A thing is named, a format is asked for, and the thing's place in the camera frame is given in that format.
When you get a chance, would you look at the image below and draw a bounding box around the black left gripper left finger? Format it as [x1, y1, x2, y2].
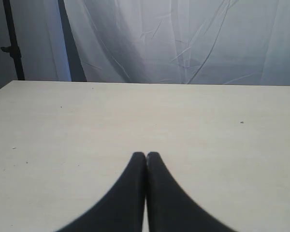
[59, 152, 145, 232]

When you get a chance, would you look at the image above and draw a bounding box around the white backdrop curtain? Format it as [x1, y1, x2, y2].
[12, 0, 290, 86]

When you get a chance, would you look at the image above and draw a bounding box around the black stand pole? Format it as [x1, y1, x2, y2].
[0, 0, 25, 81]

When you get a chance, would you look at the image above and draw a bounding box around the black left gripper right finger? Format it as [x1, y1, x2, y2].
[146, 152, 234, 232]

